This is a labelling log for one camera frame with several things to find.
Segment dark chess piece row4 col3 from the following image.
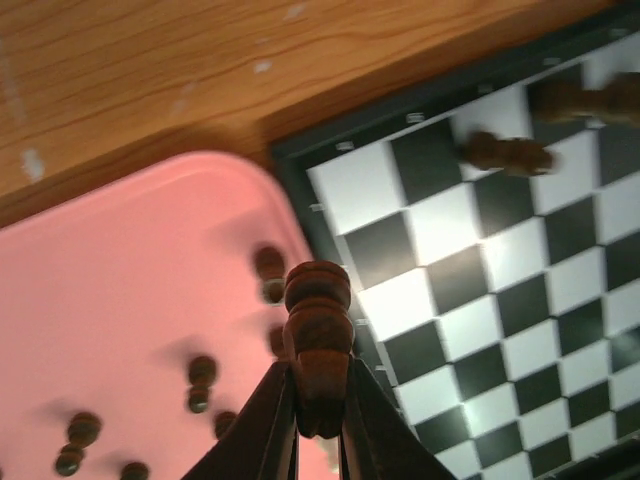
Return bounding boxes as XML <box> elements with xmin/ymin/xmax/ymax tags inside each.
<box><xmin>119</xmin><ymin>461</ymin><xmax>150</xmax><ymax>480</ymax></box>

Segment dark chess piece row3 col3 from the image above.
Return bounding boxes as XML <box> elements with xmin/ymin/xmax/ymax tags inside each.
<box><xmin>187</xmin><ymin>355</ymin><xmax>218</xmax><ymax>414</ymax></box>

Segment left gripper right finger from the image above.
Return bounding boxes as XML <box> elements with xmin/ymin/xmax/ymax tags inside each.
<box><xmin>339</xmin><ymin>357</ymin><xmax>454</xmax><ymax>480</ymax></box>

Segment dark chess piece row2 col2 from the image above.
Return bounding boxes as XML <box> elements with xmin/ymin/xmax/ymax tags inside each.
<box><xmin>462</xmin><ymin>131</ymin><xmax>555</xmax><ymax>177</ymax></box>

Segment pink plastic tray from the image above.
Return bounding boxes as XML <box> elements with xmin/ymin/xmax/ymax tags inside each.
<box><xmin>1</xmin><ymin>153</ymin><xmax>310</xmax><ymax>479</ymax></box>

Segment dark chess piece row2 col3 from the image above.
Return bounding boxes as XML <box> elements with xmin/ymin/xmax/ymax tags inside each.
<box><xmin>283</xmin><ymin>261</ymin><xmax>354</xmax><ymax>439</ymax></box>

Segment dark chess piece row3 col2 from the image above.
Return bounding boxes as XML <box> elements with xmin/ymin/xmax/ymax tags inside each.
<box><xmin>54</xmin><ymin>411</ymin><xmax>102</xmax><ymax>477</ymax></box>

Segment black and white chessboard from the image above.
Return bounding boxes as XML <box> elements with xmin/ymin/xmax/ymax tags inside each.
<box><xmin>271</xmin><ymin>1</ymin><xmax>639</xmax><ymax>479</ymax></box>

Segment dark chess piece row3 col4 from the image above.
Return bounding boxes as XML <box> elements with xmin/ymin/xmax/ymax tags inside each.
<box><xmin>268</xmin><ymin>325</ymin><xmax>287</xmax><ymax>360</ymax></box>

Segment dark chess piece row4 col4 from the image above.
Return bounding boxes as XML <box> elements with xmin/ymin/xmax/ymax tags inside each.
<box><xmin>213</xmin><ymin>410</ymin><xmax>237</xmax><ymax>440</ymax></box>

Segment dark chess piece row1 col1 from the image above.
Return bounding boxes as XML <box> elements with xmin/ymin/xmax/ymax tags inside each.
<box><xmin>530</xmin><ymin>72</ymin><xmax>639</xmax><ymax>127</ymax></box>

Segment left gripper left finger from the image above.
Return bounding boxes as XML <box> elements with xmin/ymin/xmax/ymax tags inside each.
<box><xmin>183</xmin><ymin>361</ymin><xmax>299</xmax><ymax>480</ymax></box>

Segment dark chess piece row2 col4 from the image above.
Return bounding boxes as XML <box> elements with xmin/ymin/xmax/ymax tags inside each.
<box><xmin>252</xmin><ymin>244</ymin><xmax>285</xmax><ymax>305</ymax></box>

